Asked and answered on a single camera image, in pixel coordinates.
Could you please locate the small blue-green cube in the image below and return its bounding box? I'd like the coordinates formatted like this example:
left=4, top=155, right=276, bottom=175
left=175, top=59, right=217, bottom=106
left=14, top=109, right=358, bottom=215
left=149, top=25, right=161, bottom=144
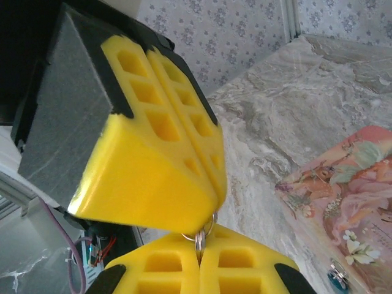
left=326, top=257, right=349, bottom=291

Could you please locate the long aluminium base rail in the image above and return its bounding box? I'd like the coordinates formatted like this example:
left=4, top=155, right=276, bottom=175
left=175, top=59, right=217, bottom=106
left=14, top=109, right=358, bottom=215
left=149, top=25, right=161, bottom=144
left=0, top=170, right=42, bottom=219

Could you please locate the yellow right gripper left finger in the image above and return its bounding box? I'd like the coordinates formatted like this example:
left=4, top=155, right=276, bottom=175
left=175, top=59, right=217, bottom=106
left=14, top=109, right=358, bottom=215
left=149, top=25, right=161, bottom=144
left=85, top=234, right=202, bottom=294

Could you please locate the small circuit board with LED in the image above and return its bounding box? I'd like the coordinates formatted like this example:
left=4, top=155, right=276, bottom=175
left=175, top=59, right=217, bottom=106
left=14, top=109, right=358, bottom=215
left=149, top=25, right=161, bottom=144
left=86, top=241, right=107, bottom=270

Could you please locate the pink floral storybook box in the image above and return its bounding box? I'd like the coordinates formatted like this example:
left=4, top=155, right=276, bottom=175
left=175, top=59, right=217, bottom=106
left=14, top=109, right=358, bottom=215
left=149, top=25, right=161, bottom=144
left=274, top=125, right=392, bottom=294

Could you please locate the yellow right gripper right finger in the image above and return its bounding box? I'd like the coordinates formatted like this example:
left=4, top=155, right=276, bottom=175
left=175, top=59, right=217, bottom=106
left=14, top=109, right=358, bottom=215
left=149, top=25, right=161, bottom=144
left=198, top=223, right=316, bottom=294

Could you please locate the aluminium frame post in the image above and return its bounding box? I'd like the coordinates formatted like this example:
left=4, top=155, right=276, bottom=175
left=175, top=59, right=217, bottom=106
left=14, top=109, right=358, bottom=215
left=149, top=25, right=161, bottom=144
left=282, top=0, right=303, bottom=43

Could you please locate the silver key with ring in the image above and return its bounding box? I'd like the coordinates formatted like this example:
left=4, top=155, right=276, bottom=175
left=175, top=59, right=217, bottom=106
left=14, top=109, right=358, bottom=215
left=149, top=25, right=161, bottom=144
left=180, top=211, right=219, bottom=263

